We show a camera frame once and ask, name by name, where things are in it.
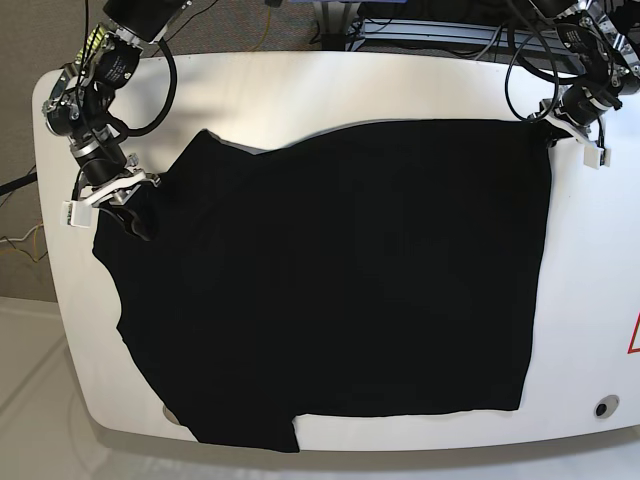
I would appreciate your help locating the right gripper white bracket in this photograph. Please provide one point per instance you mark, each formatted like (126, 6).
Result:
(144, 221)

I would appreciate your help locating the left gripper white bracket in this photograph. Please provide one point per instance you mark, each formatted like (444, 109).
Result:
(579, 119)

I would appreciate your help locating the black T-shirt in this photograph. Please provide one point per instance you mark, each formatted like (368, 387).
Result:
(380, 270)

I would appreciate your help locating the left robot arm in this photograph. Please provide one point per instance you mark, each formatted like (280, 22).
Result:
(599, 38)

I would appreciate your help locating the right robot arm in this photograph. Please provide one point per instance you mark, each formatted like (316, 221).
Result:
(78, 109)

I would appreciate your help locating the red warning triangle sticker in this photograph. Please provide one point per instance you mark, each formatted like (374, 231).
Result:
(634, 345)

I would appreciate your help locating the round table grommet hole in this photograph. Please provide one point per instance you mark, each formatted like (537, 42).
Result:
(606, 407)

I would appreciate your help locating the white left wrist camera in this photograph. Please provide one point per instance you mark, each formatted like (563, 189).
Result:
(596, 157)

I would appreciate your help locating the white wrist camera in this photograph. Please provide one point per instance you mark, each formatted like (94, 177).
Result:
(76, 214)
(596, 157)

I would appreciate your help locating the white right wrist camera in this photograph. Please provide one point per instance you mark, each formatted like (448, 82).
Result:
(76, 214)

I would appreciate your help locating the aluminium frame rail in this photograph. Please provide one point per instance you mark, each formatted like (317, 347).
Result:
(465, 41)

